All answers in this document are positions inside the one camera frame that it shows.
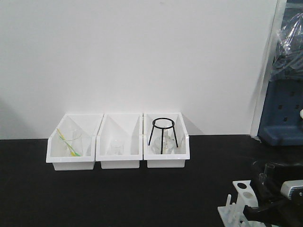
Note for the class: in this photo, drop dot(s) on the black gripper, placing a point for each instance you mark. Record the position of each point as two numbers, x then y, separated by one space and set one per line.
283 213

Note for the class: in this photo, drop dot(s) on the clear glass test tube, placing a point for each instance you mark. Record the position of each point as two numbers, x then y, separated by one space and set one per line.
269 172

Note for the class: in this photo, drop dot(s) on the white test tube rack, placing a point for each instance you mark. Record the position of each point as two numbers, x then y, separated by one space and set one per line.
232 212

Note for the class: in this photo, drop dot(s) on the blue pegboard drying rack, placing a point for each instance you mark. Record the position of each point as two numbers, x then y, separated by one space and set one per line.
281 123

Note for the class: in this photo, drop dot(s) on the black lab sink basin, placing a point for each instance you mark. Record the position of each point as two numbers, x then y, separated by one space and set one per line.
283 171

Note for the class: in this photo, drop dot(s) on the right white storage bin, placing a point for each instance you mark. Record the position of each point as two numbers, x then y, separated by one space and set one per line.
179 155

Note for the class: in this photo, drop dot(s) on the white storage bin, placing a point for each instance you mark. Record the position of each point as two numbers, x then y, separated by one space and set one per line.
126 127
72 145
179 155

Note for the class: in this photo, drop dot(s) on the glass flask under tripod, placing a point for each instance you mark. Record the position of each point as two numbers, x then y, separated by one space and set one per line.
162 141

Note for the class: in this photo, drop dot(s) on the black metal tripod stand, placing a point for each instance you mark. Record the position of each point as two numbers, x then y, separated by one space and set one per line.
164 123

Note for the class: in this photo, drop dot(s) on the clear bag of pegs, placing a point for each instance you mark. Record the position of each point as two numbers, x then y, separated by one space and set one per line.
288 62

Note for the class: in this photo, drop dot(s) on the middle white storage bin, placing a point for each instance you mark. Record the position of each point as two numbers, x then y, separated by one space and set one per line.
126 127

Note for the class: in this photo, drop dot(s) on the small glass beaker middle bin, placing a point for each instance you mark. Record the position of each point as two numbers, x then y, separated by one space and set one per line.
117 147

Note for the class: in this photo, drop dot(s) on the left white storage bin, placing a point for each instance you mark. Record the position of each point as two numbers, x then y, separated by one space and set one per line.
72 145

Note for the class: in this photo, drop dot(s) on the glass beaker in left bin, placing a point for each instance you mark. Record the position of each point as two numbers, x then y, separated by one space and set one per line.
77 142

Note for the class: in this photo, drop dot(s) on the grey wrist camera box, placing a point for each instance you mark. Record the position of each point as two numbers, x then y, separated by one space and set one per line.
293 190

